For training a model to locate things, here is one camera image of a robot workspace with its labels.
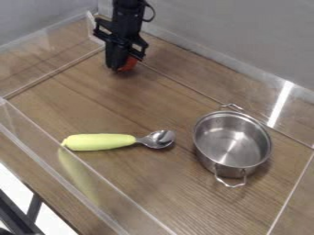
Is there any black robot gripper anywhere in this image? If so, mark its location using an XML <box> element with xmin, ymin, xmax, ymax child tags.
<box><xmin>93</xmin><ymin>17</ymin><xmax>148</xmax><ymax>72</ymax></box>

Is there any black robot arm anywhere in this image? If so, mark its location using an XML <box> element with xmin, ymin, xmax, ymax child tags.
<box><xmin>93</xmin><ymin>0</ymin><xmax>156</xmax><ymax>72</ymax></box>

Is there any spoon with yellow handle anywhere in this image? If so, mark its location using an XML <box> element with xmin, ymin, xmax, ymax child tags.
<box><xmin>61</xmin><ymin>130</ymin><xmax>175</xmax><ymax>151</ymax></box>

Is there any black metal table frame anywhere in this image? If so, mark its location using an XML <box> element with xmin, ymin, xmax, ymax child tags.
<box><xmin>0</xmin><ymin>189</ymin><xmax>45</xmax><ymax>235</ymax></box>

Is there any clear acrylic enclosure wall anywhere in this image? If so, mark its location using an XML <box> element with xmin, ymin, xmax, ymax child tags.
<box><xmin>0</xmin><ymin>14</ymin><xmax>314</xmax><ymax>235</ymax></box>

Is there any clear acrylic corner bracket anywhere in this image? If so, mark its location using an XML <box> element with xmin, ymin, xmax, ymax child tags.
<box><xmin>84</xmin><ymin>10</ymin><xmax>108</xmax><ymax>49</ymax></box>

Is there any stainless steel pot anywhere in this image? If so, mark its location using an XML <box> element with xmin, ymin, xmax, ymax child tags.
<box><xmin>192</xmin><ymin>103</ymin><xmax>272</xmax><ymax>188</ymax></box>

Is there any red white toy mushroom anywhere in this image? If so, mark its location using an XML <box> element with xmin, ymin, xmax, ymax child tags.
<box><xmin>117</xmin><ymin>56</ymin><xmax>137</xmax><ymax>72</ymax></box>

